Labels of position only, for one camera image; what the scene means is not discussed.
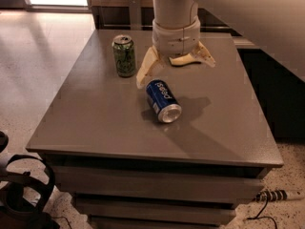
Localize left metal bracket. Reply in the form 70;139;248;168
128;0;142;31

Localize blue pepsi can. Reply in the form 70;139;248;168
146;79;182;123

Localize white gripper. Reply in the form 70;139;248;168
136;17;216;89

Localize yellow sponge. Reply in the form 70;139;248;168
169;53;200;67

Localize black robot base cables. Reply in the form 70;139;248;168
0;131;61;229

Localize black power cable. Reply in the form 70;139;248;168
247;196;278;229

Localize white power strip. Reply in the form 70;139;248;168
254;189;305;202

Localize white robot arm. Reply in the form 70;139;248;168
136;0;305;88

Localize green soda can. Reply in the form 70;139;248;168
112;34;136;77

